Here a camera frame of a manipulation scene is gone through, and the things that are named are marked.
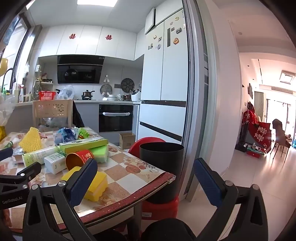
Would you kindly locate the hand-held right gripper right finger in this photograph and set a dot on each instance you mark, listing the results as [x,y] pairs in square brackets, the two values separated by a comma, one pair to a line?
[205,183]

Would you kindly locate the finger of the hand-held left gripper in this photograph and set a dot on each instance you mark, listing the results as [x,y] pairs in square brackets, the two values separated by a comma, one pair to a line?
[31,170]
[6,153]

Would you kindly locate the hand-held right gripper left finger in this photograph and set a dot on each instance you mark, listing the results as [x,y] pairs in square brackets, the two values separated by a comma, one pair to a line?
[83,178]

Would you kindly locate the white bottle with green cap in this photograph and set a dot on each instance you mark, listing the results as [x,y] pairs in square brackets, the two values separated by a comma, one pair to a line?
[54,162]

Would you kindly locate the green scouring sponge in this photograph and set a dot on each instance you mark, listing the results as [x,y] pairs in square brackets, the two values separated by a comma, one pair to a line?
[101,154]

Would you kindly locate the long green box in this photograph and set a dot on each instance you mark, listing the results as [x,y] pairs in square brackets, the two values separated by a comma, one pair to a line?
[85,142]

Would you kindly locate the green snack bag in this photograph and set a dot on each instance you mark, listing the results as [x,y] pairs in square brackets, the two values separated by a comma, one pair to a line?
[83,133]

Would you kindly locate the blue plastic bag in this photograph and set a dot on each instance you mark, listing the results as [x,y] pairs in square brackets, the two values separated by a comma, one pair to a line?
[64,135]

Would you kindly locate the black trash bin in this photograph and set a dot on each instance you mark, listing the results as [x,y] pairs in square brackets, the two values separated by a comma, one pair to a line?
[161,166]

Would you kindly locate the small green tube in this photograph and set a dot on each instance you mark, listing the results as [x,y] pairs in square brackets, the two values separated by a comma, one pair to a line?
[7,144]

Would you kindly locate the light green plastic bottle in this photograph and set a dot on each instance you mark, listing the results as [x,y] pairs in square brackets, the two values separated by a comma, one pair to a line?
[39,156]

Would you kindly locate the yellow sponge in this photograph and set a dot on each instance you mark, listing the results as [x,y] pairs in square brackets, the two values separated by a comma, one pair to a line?
[99,185]

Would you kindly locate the red paper cup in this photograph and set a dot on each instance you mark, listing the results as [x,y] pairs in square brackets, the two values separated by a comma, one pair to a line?
[84,156]

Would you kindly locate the yellow foam net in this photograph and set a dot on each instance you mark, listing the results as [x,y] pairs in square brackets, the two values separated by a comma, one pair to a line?
[30,140]

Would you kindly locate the clear plastic bag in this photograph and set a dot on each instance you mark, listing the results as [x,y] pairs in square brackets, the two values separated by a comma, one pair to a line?
[5,109]

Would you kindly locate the checkered floral tablecloth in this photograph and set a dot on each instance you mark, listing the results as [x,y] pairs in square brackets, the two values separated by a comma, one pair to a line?
[129,171]

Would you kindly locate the red plastic stool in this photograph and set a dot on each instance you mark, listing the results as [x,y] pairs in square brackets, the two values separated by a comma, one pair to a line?
[159,208]

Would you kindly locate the grey plastic bag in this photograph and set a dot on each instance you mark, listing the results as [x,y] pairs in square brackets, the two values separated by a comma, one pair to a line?
[53,121]

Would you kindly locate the cardboard box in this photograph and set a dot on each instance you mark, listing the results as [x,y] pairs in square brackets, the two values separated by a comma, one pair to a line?
[127,141]

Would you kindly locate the white spray bottle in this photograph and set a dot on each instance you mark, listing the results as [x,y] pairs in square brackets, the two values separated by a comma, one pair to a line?
[21,95]

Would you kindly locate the black cloth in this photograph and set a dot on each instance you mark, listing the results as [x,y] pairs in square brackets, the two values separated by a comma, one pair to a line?
[77,115]

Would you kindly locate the black built-in oven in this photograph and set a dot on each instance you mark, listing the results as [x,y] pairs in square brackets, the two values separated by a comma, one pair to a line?
[115,120]

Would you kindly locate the red plastic basket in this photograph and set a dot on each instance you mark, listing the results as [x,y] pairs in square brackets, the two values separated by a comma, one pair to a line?
[47,95]

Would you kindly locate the red printed banner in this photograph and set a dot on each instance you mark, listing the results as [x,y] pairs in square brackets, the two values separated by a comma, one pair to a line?
[261,136]

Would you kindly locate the kitchen counter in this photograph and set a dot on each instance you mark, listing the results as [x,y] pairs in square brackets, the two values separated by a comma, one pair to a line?
[87,101]

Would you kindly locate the white refrigerator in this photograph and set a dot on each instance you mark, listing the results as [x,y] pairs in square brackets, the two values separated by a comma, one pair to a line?
[161,115]

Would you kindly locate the black kitchen faucet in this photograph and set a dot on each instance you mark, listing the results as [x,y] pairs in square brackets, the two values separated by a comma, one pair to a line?
[10,71]

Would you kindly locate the dark cooking pot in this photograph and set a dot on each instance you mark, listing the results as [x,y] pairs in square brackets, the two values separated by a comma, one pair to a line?
[87,94]

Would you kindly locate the translucent plastic bag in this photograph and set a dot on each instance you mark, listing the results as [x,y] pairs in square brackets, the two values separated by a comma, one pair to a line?
[67,92]

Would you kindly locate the white bowl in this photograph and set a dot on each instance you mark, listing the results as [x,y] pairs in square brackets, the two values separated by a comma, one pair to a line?
[112,98]

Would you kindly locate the wooden chair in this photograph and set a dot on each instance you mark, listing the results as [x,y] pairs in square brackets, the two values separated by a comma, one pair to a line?
[278,132]

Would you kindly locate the steel pots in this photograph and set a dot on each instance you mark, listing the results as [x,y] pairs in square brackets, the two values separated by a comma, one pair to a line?
[123,97]

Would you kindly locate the round patterned plate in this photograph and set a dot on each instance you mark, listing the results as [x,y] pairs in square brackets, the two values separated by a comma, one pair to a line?
[106,90]

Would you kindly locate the white rice cooker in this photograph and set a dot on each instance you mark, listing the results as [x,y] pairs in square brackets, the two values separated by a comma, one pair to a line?
[136,96]

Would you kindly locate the round black baking pan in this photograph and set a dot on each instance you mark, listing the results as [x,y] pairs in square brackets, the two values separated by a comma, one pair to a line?
[127,84]

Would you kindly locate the kitchen window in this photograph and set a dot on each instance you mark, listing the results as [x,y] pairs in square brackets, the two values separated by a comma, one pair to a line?
[11,46]

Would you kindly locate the black range hood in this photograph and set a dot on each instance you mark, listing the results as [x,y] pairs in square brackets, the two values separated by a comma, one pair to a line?
[78,69]

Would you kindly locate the red paper decal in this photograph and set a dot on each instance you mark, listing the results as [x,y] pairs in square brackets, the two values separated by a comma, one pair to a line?
[72,36]
[108,37]

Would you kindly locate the group of fridge magnets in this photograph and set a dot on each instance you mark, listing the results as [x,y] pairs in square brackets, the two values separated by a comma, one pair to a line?
[176,41]

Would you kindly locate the ceiling light panel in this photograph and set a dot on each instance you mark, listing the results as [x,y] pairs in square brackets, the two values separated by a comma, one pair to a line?
[96,1]

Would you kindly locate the sliding door frame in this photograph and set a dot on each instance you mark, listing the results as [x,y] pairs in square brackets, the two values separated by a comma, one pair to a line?
[198,92]

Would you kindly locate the white wall cabinets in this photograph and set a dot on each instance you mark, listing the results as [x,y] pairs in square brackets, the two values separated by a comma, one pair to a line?
[90,44]

